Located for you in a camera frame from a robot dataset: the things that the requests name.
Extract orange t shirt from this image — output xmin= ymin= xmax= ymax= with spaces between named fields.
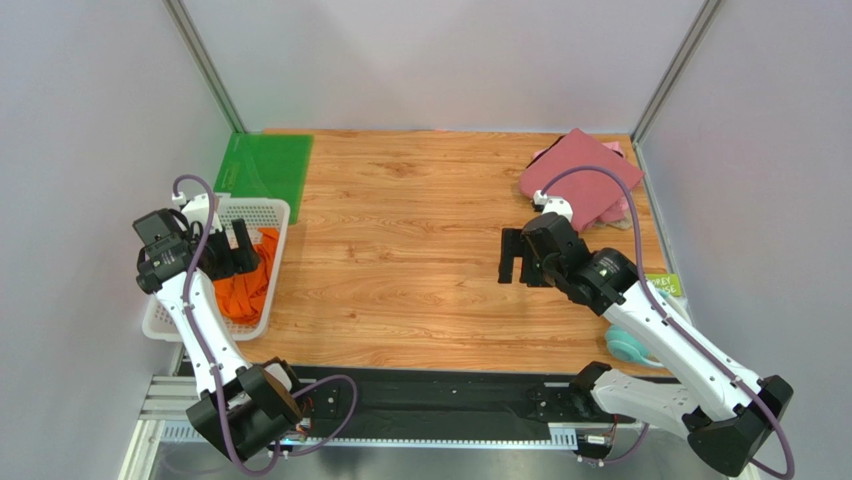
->
xmin=213 ymin=228 xmax=280 ymax=325

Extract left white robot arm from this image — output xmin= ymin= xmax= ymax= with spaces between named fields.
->
xmin=133 ymin=209 xmax=303 ymax=462

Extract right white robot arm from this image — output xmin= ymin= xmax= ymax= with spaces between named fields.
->
xmin=498 ymin=212 xmax=794 ymax=477

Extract folded maroon t shirt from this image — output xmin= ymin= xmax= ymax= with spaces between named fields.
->
xmin=518 ymin=128 xmax=646 ymax=232

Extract green cutting mat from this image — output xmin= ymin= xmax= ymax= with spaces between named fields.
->
xmin=213 ymin=133 xmax=314 ymax=225

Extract white plastic basket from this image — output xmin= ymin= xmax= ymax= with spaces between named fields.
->
xmin=141 ymin=196 xmax=292 ymax=343

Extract teal headphones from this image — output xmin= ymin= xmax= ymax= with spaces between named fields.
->
xmin=604 ymin=325 xmax=664 ymax=369

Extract green picture book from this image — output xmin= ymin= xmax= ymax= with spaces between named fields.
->
xmin=646 ymin=273 xmax=684 ymax=297

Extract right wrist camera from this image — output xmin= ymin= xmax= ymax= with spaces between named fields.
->
xmin=532 ymin=190 xmax=574 ymax=222

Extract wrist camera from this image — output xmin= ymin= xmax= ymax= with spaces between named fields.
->
xmin=172 ymin=192 xmax=223 ymax=234
xmin=532 ymin=190 xmax=574 ymax=222

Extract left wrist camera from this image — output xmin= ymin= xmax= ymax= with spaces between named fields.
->
xmin=172 ymin=192 xmax=223 ymax=234

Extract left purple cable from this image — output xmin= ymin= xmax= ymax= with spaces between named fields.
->
xmin=172 ymin=174 xmax=359 ymax=478

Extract purple cable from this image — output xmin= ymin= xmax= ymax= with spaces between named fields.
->
xmin=540 ymin=164 xmax=796 ymax=480
xmin=172 ymin=174 xmax=359 ymax=478

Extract aluminium frame rail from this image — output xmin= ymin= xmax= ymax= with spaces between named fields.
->
xmin=119 ymin=373 xmax=760 ymax=480

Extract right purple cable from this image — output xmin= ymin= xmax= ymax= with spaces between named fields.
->
xmin=540 ymin=164 xmax=796 ymax=480

